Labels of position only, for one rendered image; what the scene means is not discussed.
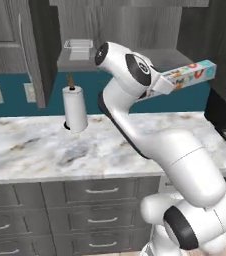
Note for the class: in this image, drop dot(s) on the black countertop appliance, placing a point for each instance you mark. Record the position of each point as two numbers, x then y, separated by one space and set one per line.
223 113

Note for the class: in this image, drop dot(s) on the white paper towel roll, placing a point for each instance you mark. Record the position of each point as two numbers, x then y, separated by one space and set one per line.
75 108

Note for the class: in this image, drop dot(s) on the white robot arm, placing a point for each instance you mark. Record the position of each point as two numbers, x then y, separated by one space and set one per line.
188 170

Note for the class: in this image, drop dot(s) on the grey open cabinet door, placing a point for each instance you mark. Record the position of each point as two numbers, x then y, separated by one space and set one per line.
41 50
215 40

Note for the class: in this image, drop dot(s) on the clear tupperware container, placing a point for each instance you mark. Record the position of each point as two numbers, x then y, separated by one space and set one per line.
78 48

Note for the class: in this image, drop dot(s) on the brown paper towel holder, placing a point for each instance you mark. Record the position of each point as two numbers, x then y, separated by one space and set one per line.
71 81

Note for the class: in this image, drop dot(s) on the grey open wall cabinet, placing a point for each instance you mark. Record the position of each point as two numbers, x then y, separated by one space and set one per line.
118 23

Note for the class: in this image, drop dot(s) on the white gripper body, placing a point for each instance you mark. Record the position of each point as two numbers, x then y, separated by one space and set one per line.
163 85

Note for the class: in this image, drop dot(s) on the grey drawer front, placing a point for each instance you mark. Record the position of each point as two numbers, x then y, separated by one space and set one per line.
25 221
31 245
71 218
75 243
75 191
15 195

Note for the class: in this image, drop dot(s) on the grey closed cabinet door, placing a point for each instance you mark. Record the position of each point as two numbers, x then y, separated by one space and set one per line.
0 33

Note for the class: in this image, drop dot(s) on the teal aluminum foil box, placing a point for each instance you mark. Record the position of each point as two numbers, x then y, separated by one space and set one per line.
198 71

